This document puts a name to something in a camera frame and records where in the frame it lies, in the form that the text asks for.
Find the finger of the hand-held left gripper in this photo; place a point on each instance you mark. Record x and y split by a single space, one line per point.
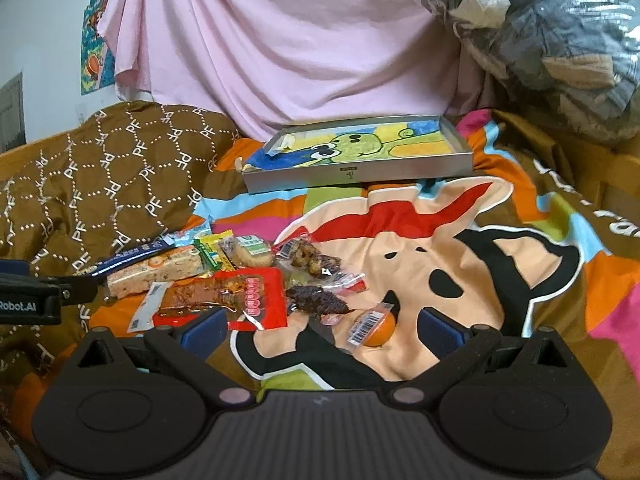
80 287

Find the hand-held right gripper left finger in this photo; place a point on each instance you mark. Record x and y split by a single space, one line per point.
206 331

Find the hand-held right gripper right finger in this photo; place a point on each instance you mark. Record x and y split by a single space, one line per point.
440 332

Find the red spicy strip packet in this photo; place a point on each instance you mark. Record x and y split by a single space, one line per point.
250 295

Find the dark blue bar packet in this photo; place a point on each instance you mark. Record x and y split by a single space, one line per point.
130 259

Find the orange ball snack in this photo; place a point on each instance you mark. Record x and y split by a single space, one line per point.
380 332

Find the clear orange cereal bar packet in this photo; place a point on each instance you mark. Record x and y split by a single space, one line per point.
155 272

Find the green yellow snack packet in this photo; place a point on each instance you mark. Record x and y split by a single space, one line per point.
212 251

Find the clear cookie packet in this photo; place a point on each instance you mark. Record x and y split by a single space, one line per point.
252 255

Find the light blue snack packet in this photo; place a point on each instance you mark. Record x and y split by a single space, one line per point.
192 236

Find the dark brown snack packet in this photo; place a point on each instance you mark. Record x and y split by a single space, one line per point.
315 300

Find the clear nut packet red end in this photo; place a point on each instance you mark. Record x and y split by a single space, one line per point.
305 257

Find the grey tray with cartoon lining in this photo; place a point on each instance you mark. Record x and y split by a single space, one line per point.
350 176

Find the colourful cartoon blanket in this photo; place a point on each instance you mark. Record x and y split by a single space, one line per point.
450 240

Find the brown patterned pillow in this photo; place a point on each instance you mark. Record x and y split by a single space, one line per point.
100 175

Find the clear bag of clothes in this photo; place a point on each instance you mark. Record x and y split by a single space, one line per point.
550 45

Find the pink cloth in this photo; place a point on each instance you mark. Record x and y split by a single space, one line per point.
300 35

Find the white wall outlet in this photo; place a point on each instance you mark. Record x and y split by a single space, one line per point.
80 113

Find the grey wall picture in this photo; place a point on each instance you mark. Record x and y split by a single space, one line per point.
11 115

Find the cartoon wall poster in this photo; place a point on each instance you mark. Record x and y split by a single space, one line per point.
92 50

